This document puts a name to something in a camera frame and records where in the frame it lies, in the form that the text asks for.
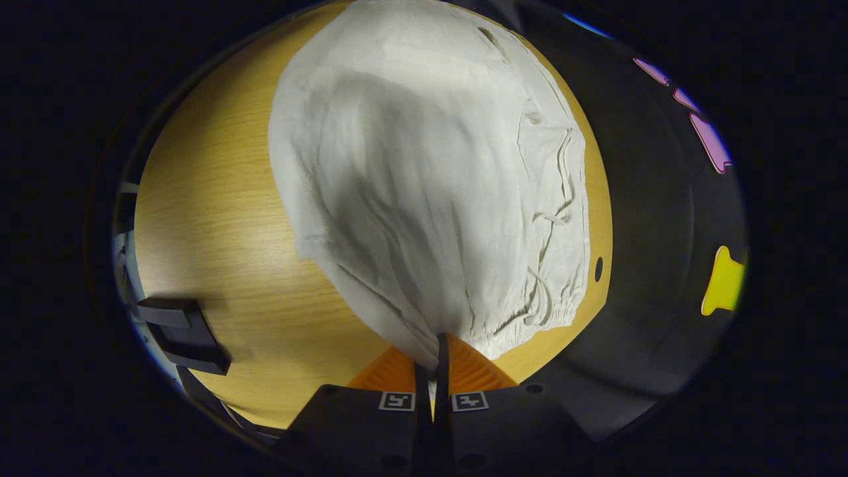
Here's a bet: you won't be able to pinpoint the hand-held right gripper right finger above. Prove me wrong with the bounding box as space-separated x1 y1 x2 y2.
435 332 598 477

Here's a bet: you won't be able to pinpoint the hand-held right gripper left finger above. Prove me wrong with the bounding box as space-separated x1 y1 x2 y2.
281 344 435 476

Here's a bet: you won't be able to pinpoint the white jeans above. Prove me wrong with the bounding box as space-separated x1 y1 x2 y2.
268 0 592 373

